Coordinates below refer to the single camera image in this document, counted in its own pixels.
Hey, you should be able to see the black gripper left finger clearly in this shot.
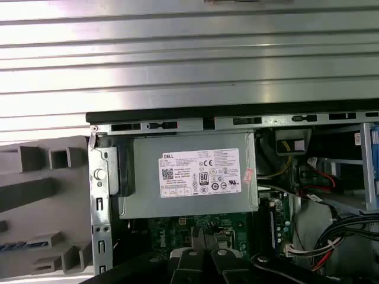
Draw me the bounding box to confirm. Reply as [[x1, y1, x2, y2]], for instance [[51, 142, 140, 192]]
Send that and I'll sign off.
[[114, 228, 208, 284]]

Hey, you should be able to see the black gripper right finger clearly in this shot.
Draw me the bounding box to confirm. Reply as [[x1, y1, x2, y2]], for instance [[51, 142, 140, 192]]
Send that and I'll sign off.
[[207, 233, 337, 284]]

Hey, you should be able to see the CPU socket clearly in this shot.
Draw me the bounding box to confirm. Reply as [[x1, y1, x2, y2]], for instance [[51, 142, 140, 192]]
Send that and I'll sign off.
[[211, 226, 239, 252]]

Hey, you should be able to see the green Dell motherboard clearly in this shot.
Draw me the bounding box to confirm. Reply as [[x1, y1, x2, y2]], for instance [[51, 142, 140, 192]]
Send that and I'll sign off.
[[147, 189, 296, 258]]

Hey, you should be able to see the grey Dell power supply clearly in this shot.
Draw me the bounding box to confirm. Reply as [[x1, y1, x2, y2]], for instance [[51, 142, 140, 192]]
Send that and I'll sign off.
[[118, 131, 261, 220]]

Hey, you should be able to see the black and grey PC case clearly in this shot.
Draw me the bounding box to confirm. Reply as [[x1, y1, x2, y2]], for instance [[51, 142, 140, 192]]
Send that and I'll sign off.
[[85, 104, 379, 284]]

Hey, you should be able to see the grey printed parts rack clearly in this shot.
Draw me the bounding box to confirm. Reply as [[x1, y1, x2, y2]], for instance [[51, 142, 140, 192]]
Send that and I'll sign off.
[[0, 134, 96, 280]]

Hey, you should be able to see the blue disk carrier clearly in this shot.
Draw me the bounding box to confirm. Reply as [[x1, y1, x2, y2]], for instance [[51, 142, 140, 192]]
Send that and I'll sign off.
[[361, 122, 379, 208]]

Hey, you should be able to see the white wire connector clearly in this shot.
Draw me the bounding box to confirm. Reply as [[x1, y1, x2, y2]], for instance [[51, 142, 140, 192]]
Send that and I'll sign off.
[[280, 241, 297, 258]]

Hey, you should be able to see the yellow power wire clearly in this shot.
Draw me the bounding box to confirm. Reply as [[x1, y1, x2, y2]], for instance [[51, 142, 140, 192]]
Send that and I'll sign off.
[[256, 141, 294, 180]]

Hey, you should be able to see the black cable bundle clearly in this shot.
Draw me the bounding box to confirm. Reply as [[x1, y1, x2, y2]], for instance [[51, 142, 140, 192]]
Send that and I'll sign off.
[[312, 212, 379, 275]]

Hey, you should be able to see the black plastic cable holder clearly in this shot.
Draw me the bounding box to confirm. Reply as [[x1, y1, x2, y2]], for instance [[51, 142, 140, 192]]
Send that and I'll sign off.
[[274, 128, 312, 155]]

